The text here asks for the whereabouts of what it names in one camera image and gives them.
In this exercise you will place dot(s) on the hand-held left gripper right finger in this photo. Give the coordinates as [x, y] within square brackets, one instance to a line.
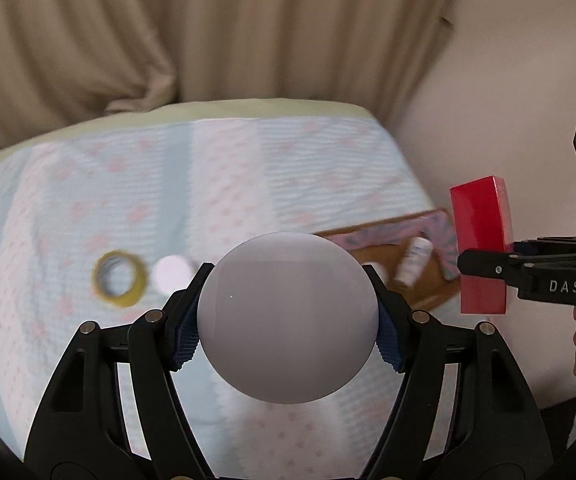
[389, 342]

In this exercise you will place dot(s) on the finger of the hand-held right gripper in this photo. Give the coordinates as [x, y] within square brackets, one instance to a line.
[558, 246]
[488, 262]

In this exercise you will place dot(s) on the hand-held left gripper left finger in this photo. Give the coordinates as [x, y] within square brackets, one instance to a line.
[186, 342]

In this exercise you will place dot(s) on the red rectangular box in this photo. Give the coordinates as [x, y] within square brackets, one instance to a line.
[480, 215]

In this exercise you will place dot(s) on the cardboard box with patterned flaps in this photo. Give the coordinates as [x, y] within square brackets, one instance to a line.
[438, 232]

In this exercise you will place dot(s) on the grey round ball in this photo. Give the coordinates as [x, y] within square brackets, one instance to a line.
[288, 317]

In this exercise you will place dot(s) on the white round cap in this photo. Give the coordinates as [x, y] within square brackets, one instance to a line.
[171, 274]

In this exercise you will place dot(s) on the white plastic bottle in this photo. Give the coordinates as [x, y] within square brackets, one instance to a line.
[413, 262]

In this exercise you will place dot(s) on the yellow tape roll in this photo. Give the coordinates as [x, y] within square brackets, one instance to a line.
[99, 272]

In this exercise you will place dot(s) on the light blue patterned blanket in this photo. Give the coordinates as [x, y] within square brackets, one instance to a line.
[248, 180]

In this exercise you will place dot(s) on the pale green mattress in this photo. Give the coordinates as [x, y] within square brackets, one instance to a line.
[268, 107]

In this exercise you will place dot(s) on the beige curtain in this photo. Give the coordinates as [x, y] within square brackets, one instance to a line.
[218, 30]

